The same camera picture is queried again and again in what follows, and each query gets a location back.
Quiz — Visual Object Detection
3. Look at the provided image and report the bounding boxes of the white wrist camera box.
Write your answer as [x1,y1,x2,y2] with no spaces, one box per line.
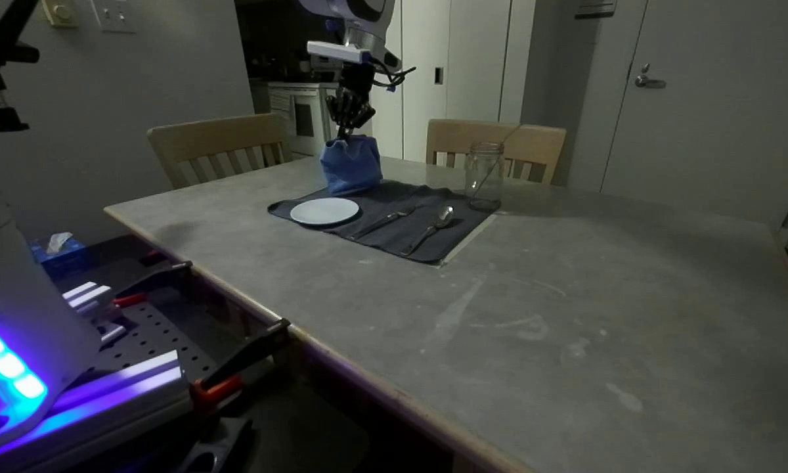
[307,38,363,63]

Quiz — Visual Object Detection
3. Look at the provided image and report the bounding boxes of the silver door handle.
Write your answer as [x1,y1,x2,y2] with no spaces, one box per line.
[633,63,667,88]

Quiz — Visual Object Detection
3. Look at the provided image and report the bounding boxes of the metal spoon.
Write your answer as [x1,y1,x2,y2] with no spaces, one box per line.
[407,204,455,255]

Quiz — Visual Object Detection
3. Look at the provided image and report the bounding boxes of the metal knife on placemat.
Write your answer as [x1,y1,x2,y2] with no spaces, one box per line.
[351,206,412,239]

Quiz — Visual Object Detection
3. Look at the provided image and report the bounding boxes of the white round plate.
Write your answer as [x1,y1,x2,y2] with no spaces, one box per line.
[289,196,359,225]

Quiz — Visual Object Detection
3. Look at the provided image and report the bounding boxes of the black orange clamp near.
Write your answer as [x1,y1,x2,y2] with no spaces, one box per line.
[189,321,289,410]

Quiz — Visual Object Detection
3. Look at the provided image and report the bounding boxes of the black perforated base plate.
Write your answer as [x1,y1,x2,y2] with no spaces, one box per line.
[85,302,219,380]

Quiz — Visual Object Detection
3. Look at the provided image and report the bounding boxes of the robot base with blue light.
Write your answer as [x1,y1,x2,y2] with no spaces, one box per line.
[0,166,193,468]

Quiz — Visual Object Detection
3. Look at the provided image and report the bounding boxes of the wooden chair far right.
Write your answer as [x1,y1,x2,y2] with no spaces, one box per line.
[426,117,567,184]

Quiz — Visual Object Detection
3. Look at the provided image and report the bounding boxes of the clear glass bottle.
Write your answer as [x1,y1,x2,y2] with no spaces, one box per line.
[465,142,503,196]

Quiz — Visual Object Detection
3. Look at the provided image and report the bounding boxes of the black orange clamp far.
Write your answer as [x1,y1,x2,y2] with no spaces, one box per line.
[113,259,191,308]

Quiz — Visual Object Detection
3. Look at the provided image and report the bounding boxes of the wooden chair far left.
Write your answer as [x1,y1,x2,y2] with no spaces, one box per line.
[146,113,289,185]

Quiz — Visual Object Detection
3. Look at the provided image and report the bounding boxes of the black orange clamp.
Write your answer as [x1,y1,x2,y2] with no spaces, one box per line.
[113,259,191,308]
[189,321,289,410]

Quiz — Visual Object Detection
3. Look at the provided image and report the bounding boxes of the wooden chair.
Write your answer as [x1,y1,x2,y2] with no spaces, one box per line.
[146,113,289,185]
[426,117,567,184]

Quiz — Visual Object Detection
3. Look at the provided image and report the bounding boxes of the white kitchen cabinets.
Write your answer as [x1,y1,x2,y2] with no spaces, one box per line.
[267,80,336,154]

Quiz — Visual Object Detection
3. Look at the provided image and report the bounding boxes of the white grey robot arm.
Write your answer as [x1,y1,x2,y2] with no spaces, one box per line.
[298,0,401,136]

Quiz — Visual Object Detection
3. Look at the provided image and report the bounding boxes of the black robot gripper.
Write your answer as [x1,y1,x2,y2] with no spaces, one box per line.
[324,63,374,138]

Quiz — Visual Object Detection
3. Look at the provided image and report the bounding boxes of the blue cloth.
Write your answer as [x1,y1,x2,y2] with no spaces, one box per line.
[321,133,384,195]

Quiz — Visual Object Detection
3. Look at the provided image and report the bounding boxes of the dark grey cloth placemat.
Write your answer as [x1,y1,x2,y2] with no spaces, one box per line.
[264,179,503,267]

